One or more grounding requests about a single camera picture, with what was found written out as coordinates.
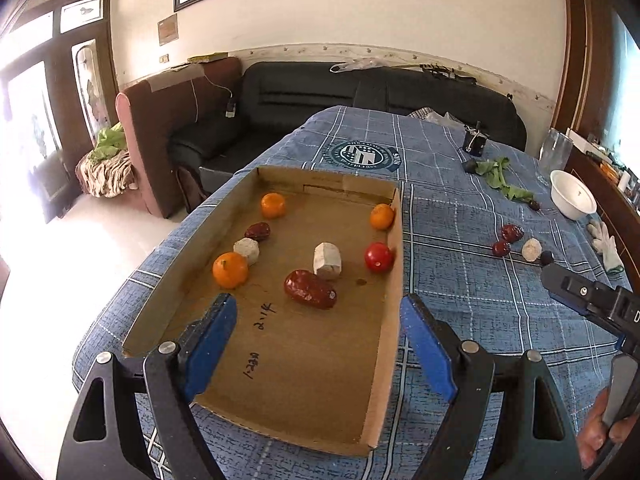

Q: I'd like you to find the white foam chunk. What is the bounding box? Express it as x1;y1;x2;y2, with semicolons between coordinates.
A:
521;237;542;262
233;237;260;266

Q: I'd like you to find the orange tangerine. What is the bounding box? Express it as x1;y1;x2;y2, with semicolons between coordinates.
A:
260;192;286;219
212;252;248;289

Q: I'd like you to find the large red date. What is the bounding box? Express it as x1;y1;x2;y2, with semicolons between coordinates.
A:
283;269;337;310

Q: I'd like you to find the white foam block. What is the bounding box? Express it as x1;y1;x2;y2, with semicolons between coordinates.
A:
314;242;342;281

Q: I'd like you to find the right hand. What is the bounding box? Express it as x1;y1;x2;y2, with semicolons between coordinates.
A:
577;388;639;469

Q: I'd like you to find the white glove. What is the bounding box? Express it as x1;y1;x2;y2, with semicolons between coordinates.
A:
587;219;625;274

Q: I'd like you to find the dark plum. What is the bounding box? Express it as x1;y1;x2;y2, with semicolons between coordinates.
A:
539;250;554;266

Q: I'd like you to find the white bowl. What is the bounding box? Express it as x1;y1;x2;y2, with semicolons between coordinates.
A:
550;170;597;221

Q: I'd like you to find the red date upper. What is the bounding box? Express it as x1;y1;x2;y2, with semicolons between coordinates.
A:
500;223;524;244

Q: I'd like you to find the red date lower left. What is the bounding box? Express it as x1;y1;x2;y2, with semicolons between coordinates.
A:
491;240;511;258

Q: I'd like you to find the white foam chunk in tray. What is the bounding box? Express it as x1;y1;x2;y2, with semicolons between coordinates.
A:
233;237;260;266

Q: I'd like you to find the blue plaid tablecloth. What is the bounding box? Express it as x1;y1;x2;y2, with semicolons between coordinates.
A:
70;104;640;480

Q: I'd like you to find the red date in tray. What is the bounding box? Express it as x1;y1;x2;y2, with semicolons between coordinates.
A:
244;222;271;243

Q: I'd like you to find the clear plastic container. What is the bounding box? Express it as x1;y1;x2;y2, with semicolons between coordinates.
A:
538;128;574;179

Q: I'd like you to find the brown cardboard tray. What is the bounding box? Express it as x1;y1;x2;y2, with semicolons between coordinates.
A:
122;166;402;456

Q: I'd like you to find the green leafy vegetable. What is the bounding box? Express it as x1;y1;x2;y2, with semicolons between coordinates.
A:
475;157;534;204

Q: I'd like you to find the black clip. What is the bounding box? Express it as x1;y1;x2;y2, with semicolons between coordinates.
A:
462;159;478;174

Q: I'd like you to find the striped blanket pile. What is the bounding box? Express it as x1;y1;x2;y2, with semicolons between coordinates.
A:
75;150;138;198

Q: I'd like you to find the red tomato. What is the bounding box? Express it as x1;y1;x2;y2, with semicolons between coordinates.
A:
364;242;395;274

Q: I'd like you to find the black small device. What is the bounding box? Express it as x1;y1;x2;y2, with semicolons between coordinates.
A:
462;122;488;157

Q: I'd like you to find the orange tangerine tray corner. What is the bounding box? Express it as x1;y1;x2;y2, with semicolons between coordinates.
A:
369;204;396;231

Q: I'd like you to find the green cloth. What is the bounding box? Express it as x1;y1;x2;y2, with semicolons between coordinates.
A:
89;122;127;162

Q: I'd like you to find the brown armchair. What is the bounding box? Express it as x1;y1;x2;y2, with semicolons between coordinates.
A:
115;56;242;218

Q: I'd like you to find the black leather sofa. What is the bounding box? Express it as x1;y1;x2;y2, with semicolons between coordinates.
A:
167;62;527;193

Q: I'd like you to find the white cable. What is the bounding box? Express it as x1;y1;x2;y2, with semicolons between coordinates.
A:
188;71;238;124

